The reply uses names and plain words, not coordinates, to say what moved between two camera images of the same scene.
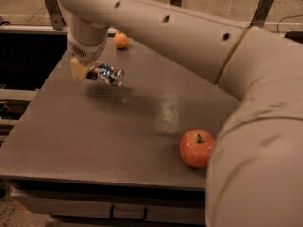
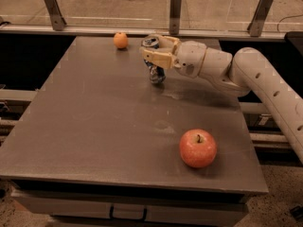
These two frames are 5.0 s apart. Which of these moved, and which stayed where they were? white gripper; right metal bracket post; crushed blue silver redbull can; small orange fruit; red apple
Moved: white gripper; crushed blue silver redbull can
Stayed: right metal bracket post; small orange fruit; red apple
